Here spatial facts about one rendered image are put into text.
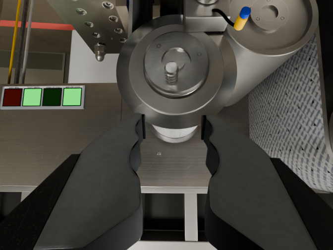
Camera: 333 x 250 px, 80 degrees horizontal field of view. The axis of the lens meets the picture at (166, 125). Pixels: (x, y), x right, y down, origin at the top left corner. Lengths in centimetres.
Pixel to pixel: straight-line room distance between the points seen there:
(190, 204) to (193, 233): 7
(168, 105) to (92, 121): 41
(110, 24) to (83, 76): 167
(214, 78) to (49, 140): 53
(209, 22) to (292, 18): 12
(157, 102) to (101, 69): 197
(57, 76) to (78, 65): 81
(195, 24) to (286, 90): 19
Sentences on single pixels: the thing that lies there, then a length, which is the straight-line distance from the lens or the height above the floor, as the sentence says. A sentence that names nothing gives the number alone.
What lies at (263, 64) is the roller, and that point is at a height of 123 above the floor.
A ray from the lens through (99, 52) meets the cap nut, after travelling 66.
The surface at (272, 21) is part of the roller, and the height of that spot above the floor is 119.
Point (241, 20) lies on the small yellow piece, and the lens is 21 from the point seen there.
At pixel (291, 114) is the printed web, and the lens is 36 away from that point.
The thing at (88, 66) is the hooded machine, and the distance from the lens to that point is 225.
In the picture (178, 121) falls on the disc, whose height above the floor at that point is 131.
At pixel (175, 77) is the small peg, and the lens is 21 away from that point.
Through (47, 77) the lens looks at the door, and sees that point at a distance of 310.
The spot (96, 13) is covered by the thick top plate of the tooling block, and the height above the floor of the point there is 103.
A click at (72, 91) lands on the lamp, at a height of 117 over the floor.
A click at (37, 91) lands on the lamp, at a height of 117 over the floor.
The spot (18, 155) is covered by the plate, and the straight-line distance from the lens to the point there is 72.
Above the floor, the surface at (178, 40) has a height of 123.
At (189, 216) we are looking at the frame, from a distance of 59.
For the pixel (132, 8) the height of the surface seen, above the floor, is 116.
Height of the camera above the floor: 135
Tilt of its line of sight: 9 degrees down
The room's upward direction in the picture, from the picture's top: 180 degrees counter-clockwise
